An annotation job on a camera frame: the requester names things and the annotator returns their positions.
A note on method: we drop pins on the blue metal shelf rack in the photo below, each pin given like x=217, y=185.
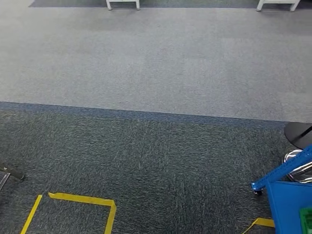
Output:
x=285, y=206

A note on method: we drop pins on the yellow floor tape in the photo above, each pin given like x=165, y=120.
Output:
x=80, y=199
x=263, y=222

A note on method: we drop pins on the folded green plastic crate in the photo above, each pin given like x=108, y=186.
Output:
x=307, y=223

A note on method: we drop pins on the white table frame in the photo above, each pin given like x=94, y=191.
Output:
x=261, y=5
x=109, y=5

